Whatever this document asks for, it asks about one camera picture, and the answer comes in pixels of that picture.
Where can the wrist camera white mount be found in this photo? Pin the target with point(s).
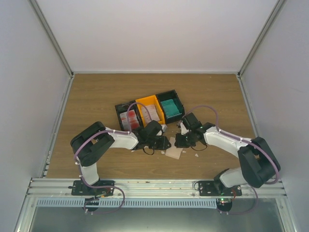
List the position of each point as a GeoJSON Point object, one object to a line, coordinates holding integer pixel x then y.
{"type": "Point", "coordinates": [164, 128]}
{"type": "Point", "coordinates": [184, 130]}

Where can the left aluminium corner post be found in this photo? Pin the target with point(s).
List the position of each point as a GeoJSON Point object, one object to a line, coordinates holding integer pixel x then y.
{"type": "Point", "coordinates": [40, 15]}

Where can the teal cards stack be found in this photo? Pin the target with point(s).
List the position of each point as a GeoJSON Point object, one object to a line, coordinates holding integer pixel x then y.
{"type": "Point", "coordinates": [170, 108]}

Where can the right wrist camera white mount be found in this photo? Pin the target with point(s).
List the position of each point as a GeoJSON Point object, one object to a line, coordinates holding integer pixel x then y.
{"type": "Point", "coordinates": [184, 130]}

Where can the black bin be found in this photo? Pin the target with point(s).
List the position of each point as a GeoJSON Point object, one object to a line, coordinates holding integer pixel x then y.
{"type": "Point", "coordinates": [126, 107]}
{"type": "Point", "coordinates": [171, 94]}

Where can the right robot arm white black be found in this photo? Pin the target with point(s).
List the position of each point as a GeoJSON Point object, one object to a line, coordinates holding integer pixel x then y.
{"type": "Point", "coordinates": [258, 164]}

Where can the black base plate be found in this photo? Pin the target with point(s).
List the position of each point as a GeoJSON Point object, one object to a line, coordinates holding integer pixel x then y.
{"type": "Point", "coordinates": [207, 187]}
{"type": "Point", "coordinates": [99, 189]}

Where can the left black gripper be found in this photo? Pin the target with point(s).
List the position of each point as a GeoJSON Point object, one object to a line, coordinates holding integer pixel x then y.
{"type": "Point", "coordinates": [163, 145]}

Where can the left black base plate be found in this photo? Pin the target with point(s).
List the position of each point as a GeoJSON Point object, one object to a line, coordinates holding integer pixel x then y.
{"type": "Point", "coordinates": [99, 189]}

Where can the aluminium rail frame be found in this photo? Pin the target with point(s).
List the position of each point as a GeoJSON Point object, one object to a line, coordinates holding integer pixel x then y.
{"type": "Point", "coordinates": [149, 188]}

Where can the grey slotted cable duct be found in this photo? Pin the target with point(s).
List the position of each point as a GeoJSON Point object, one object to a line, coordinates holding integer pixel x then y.
{"type": "Point", "coordinates": [128, 203]}

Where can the aluminium corner post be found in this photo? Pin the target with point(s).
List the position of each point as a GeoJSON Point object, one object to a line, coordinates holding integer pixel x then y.
{"type": "Point", "coordinates": [262, 34]}
{"type": "Point", "coordinates": [40, 15]}

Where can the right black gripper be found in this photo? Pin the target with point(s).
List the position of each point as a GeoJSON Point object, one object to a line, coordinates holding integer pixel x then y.
{"type": "Point", "coordinates": [179, 142]}

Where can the white pink cards stack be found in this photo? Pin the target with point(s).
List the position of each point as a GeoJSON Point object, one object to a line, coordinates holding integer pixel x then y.
{"type": "Point", "coordinates": [150, 113]}

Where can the red white cards stack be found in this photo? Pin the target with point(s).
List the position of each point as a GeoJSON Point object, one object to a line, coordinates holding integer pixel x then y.
{"type": "Point", "coordinates": [130, 120]}

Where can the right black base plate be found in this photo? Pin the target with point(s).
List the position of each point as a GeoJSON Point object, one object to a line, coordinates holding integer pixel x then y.
{"type": "Point", "coordinates": [207, 187]}

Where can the right aluminium corner post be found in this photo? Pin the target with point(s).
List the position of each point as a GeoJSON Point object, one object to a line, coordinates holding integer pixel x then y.
{"type": "Point", "coordinates": [262, 34]}

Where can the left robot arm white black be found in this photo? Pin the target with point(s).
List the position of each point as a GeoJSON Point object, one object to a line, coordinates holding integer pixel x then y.
{"type": "Point", "coordinates": [90, 145]}

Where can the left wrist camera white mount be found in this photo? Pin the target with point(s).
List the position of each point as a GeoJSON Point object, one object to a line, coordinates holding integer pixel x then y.
{"type": "Point", "coordinates": [164, 128]}

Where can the orange bin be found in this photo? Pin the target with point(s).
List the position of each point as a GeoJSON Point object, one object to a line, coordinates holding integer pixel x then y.
{"type": "Point", "coordinates": [151, 100]}

